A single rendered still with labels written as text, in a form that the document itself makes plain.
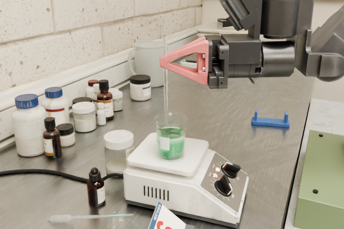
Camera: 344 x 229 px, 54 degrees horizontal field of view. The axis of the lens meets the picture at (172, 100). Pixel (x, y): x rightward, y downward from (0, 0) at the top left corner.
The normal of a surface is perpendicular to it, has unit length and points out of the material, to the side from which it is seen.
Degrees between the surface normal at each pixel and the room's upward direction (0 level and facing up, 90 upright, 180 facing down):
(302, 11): 91
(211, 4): 91
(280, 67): 100
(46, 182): 0
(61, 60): 90
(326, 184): 1
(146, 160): 0
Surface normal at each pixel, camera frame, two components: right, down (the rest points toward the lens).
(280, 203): 0.00, -0.94
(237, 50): 0.00, 0.33
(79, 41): 0.91, 0.15
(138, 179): -0.33, 0.32
